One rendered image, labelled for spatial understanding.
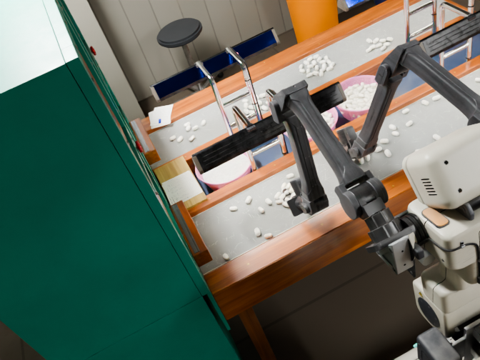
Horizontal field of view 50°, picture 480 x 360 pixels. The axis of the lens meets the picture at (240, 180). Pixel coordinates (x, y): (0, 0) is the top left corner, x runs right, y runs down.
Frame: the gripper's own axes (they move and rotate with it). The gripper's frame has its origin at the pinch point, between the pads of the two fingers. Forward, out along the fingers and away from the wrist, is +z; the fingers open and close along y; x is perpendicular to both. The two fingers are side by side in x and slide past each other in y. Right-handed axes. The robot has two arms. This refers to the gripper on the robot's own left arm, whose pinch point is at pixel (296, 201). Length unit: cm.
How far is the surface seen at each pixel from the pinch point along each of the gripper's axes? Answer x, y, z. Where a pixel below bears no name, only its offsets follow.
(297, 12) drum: -101, -104, 185
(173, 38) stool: -118, -9, 167
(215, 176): -22.0, 19.9, 39.0
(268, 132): -28.4, -1.0, -6.0
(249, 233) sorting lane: 3.6, 20.8, 7.8
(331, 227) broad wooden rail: 13.3, -6.0, -7.7
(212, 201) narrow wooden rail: -13.2, 27.2, 23.6
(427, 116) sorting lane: -5, -71, 16
